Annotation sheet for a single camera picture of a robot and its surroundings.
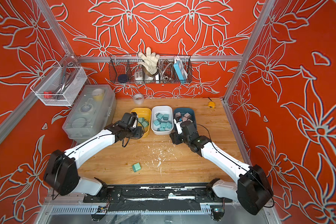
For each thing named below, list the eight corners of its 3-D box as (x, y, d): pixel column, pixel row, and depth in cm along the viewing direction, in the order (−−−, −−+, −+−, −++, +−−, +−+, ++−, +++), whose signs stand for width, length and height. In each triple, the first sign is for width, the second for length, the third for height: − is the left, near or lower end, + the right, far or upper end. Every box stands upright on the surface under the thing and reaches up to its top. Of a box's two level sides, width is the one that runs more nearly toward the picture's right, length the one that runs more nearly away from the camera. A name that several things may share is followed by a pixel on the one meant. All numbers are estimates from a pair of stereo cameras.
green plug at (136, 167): (131, 173, 83) (130, 172, 81) (130, 167, 85) (129, 165, 83) (141, 169, 84) (141, 168, 82) (140, 163, 87) (139, 161, 85)
